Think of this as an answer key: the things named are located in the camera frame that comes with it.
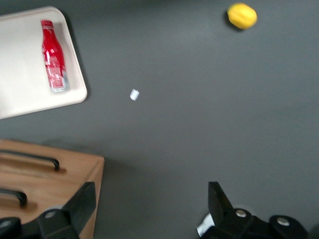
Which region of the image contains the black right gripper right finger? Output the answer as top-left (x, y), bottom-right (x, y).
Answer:
top-left (208, 181), bottom-right (270, 239)

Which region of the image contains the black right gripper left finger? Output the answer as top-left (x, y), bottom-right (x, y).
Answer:
top-left (37, 181), bottom-right (97, 239)

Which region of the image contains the red coke bottle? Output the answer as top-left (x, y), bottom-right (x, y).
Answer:
top-left (40, 19), bottom-right (70, 93)

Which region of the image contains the beige plastic tray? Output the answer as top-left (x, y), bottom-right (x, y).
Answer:
top-left (0, 6), bottom-right (88, 120)

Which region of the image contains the white label tag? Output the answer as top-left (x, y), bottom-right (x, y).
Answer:
top-left (196, 215), bottom-right (215, 238)

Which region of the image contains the wooden drawer cabinet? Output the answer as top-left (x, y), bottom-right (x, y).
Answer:
top-left (0, 138), bottom-right (105, 239)

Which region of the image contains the white paper scrap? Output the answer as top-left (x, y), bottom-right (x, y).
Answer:
top-left (129, 88), bottom-right (141, 102)

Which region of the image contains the yellow lemon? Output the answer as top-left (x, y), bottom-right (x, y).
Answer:
top-left (226, 2), bottom-right (258, 31)

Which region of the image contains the black metal drawer handle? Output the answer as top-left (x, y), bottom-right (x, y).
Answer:
top-left (0, 188), bottom-right (28, 208)
top-left (0, 149), bottom-right (61, 172)

